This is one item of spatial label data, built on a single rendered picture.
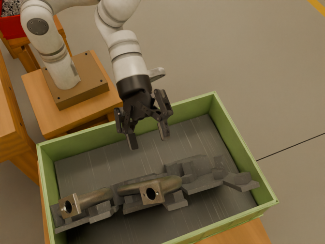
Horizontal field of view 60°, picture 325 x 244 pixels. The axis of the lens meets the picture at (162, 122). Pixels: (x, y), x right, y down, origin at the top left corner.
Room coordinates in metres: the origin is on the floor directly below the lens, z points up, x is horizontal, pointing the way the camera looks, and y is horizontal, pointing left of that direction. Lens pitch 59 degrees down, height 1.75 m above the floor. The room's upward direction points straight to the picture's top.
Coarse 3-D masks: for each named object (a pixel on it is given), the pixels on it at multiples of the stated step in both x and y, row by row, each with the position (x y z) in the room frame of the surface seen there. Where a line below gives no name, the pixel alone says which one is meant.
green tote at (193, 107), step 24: (216, 96) 0.59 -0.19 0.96; (144, 120) 0.51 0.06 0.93; (168, 120) 0.54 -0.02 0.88; (216, 120) 0.54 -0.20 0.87; (48, 144) 0.40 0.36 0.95; (72, 144) 0.42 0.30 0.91; (96, 144) 0.45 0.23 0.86; (240, 144) 0.41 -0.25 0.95; (48, 168) 0.34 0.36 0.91; (240, 168) 0.36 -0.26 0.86; (48, 192) 0.25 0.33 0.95; (264, 192) 0.26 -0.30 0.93; (48, 216) 0.18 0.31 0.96; (240, 216) 0.18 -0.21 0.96; (192, 240) 0.14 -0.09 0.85
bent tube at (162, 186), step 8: (168, 176) 0.26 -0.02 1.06; (176, 176) 0.24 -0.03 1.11; (128, 184) 0.27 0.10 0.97; (136, 184) 0.26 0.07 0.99; (144, 184) 0.25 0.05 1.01; (152, 184) 0.19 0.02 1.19; (160, 184) 0.19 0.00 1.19; (168, 184) 0.20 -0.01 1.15; (176, 184) 0.21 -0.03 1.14; (120, 192) 0.25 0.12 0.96; (128, 192) 0.25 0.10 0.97; (136, 192) 0.24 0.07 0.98; (144, 192) 0.18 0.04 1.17; (152, 192) 0.19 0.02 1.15; (160, 192) 0.18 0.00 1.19; (168, 192) 0.19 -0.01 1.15; (144, 200) 0.17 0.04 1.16; (152, 200) 0.17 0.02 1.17; (160, 200) 0.16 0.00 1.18
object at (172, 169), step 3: (171, 165) 0.33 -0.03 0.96; (174, 165) 0.34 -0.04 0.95; (168, 168) 0.32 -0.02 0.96; (171, 168) 0.32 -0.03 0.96; (174, 168) 0.33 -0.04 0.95; (177, 168) 0.33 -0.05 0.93; (168, 171) 0.31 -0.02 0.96; (171, 171) 0.31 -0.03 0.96; (174, 171) 0.32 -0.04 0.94; (177, 171) 0.32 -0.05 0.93; (168, 174) 0.31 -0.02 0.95; (171, 174) 0.30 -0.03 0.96; (174, 174) 0.31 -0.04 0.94; (177, 174) 0.31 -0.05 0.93; (180, 177) 0.31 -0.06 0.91
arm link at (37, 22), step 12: (36, 0) 0.74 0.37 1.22; (24, 12) 0.69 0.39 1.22; (36, 12) 0.69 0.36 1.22; (48, 12) 0.71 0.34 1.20; (24, 24) 0.67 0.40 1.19; (36, 24) 0.67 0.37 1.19; (48, 24) 0.69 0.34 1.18; (36, 36) 0.67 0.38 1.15; (48, 36) 0.68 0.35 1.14; (60, 36) 0.72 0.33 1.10; (36, 48) 0.67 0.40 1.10; (48, 48) 0.67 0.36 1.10; (60, 48) 0.69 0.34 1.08
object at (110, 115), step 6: (108, 114) 0.62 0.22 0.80; (96, 120) 0.62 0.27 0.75; (102, 120) 0.62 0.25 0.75; (108, 120) 0.62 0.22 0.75; (114, 120) 0.62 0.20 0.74; (78, 126) 0.59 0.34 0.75; (84, 126) 0.59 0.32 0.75; (90, 126) 0.59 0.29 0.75; (66, 132) 0.55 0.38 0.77; (72, 132) 0.56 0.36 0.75
